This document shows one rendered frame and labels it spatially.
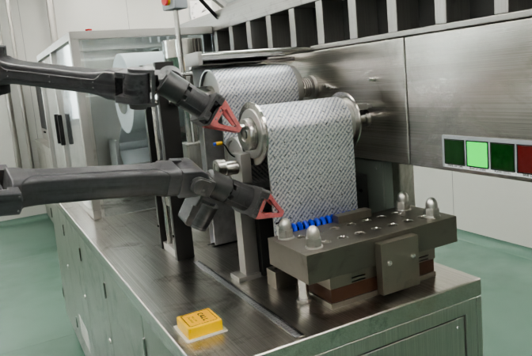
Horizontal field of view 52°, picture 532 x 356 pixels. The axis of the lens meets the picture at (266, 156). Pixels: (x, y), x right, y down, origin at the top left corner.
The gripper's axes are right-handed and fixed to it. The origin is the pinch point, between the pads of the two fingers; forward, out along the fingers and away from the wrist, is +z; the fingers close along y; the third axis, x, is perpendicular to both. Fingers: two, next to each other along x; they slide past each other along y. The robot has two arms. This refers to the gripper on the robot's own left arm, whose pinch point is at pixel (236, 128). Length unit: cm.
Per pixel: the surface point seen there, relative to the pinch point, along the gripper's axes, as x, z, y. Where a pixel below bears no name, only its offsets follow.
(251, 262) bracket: -24.4, 21.3, -5.9
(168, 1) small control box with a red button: 35, -23, -51
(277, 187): -7.4, 14.1, 3.7
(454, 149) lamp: 15.2, 36.2, 26.8
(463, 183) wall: 112, 245, -205
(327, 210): -5.3, 29.0, 2.4
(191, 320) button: -40.3, 6.8, 13.0
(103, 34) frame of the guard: 26, -34, -93
